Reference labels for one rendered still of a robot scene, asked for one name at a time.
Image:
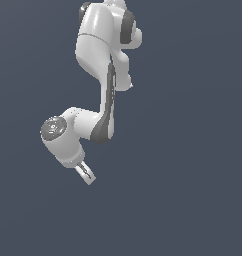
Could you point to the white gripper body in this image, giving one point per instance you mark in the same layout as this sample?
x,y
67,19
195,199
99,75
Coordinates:
x,y
81,168

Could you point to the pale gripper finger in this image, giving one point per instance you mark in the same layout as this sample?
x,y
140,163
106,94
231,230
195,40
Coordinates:
x,y
87,178
91,174

